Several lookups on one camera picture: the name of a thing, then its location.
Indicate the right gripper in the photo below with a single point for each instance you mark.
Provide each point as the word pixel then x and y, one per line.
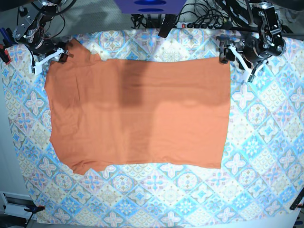
pixel 41 46

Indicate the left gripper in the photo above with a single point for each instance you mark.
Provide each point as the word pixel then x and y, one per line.
pixel 251 50

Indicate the orange T-shirt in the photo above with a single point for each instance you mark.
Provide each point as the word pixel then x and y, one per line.
pixel 118 112

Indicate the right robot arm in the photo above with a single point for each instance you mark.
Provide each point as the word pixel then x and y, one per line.
pixel 30 30

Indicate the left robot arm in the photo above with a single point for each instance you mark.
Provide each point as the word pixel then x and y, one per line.
pixel 261 17

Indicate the red black clamp left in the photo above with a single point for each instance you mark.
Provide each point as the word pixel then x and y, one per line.
pixel 7 41

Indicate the blue clamp bottom left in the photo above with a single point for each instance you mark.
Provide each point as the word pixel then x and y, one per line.
pixel 33 210

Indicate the black clamp bottom right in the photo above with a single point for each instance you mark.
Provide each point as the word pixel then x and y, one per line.
pixel 296 204

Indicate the power strip with red switch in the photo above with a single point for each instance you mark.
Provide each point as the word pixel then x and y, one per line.
pixel 203 25

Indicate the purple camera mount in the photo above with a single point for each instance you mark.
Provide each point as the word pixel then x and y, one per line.
pixel 150 6

